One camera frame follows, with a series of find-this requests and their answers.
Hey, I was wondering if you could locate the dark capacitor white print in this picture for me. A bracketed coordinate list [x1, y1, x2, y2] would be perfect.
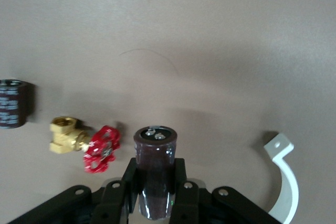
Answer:
[0, 78, 36, 130]

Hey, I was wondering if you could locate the white curved pipe clamp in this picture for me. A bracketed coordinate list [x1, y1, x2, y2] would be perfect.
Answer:
[263, 132, 300, 224]

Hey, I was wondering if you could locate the brass valve red handwheel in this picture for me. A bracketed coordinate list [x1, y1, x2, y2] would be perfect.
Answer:
[49, 116, 121, 174]

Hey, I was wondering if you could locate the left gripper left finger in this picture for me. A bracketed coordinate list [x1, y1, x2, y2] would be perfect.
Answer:
[5, 158, 140, 224]

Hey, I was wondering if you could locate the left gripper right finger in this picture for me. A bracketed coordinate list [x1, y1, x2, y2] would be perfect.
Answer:
[170, 157, 281, 224]

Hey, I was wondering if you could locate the glossy dark brown capacitor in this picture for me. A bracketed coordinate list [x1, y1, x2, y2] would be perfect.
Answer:
[133, 125, 179, 221]

